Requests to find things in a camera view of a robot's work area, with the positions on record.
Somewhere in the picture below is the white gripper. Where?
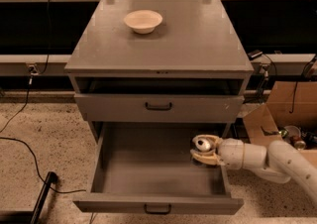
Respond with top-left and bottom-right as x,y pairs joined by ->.
190,135 -> 244,169

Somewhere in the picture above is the red bull can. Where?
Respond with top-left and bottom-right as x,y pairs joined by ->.
194,138 -> 212,153

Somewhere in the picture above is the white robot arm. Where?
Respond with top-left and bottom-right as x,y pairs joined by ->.
190,135 -> 317,204

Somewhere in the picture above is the open grey lower drawer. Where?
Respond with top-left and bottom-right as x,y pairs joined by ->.
73,123 -> 244,215

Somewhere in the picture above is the can in cardboard box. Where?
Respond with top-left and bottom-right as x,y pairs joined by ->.
290,136 -> 306,150

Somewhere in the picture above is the grey drawer cabinet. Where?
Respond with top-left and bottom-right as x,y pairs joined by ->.
65,0 -> 253,137

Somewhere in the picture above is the closed grey upper drawer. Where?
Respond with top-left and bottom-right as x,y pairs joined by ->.
75,94 -> 244,123

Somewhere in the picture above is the cardboard box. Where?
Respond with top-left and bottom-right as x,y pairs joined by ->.
243,81 -> 317,147

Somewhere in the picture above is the small black device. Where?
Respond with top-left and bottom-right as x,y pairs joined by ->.
247,50 -> 263,60

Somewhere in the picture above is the white bowl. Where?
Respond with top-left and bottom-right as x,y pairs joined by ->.
124,10 -> 162,35

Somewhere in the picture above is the black bar on floor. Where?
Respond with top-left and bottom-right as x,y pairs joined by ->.
29,171 -> 57,224

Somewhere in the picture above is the black floor cable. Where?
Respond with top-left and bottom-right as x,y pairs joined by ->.
0,78 -> 87,196

